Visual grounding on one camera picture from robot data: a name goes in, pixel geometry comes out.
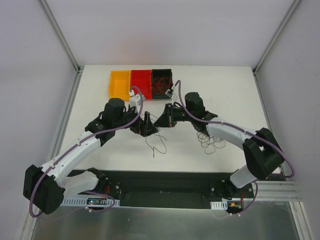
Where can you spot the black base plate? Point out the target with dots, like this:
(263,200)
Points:
(171,190)

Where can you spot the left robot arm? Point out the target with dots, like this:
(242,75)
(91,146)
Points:
(48,185)

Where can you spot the yellow plastic bin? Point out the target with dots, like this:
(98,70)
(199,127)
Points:
(119,84)

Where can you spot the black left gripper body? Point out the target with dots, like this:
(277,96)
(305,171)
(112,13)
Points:
(139,125)

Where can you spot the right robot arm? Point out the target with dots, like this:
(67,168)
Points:
(261,150)

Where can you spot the red plastic bin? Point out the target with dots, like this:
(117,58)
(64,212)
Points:
(143,80)

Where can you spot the black plastic bin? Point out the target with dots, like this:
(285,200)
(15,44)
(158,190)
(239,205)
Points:
(161,80)

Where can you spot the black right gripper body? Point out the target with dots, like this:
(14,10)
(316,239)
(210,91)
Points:
(169,115)

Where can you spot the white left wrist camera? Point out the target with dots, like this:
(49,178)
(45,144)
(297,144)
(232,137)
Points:
(135,101)

